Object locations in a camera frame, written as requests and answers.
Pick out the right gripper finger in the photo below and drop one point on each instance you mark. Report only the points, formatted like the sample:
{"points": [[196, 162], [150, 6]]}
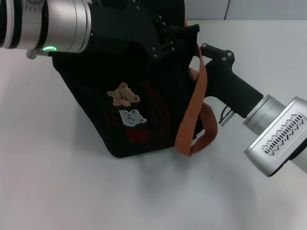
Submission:
{"points": [[213, 51], [193, 74]]}

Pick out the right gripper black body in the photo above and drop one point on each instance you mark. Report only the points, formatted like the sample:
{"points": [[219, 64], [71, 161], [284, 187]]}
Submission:
{"points": [[227, 83]]}

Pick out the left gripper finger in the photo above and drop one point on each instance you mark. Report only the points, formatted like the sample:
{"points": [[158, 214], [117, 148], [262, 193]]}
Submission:
{"points": [[172, 45], [171, 27]]}

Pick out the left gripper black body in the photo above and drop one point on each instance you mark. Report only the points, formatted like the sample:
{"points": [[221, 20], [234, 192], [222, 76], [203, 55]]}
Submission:
{"points": [[120, 24]]}

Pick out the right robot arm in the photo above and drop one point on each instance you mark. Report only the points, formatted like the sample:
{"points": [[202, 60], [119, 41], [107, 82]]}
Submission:
{"points": [[263, 112]]}

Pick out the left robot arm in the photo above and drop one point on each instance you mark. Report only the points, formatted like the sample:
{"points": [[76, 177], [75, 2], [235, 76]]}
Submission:
{"points": [[62, 24]]}

